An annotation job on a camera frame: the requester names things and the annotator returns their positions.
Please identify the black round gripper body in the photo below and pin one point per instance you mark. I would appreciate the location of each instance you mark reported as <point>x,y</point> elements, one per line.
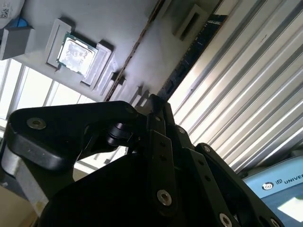
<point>106,201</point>

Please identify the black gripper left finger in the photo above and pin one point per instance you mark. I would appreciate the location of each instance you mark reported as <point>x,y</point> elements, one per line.
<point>59,123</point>

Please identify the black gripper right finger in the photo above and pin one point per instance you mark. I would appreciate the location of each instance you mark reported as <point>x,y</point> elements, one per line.
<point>203,170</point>

